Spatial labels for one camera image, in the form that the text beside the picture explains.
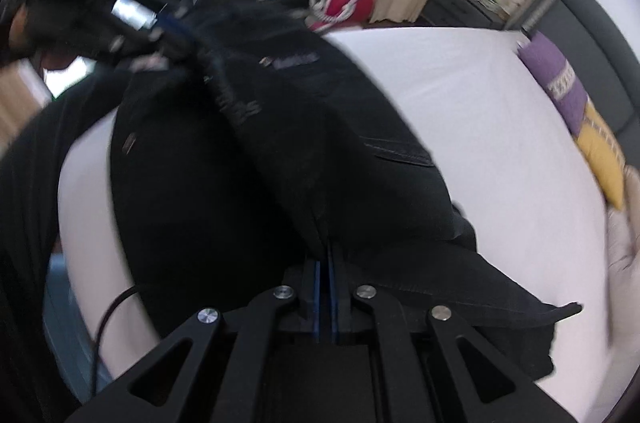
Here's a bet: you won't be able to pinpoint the black cable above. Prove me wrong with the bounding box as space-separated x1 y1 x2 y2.
88 284 139 404

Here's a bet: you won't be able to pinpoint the red bag white handles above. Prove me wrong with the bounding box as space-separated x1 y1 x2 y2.
305 0 374 34

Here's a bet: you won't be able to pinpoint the black pants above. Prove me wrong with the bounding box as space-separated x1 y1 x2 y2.
105 11 579 380

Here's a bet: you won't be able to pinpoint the dark bedside table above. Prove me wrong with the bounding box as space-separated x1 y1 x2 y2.
419 0 506 31

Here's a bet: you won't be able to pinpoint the white ruffled pillow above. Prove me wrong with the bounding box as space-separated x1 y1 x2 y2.
604 164 640 349

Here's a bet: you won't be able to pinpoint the dark grey headboard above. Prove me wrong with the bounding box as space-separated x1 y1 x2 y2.
506 0 639 162

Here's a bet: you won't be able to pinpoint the yellow cushion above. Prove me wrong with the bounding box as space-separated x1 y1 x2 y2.
575 100 626 210

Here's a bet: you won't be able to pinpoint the purple cushion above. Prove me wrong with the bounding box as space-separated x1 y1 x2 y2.
518 32 588 137

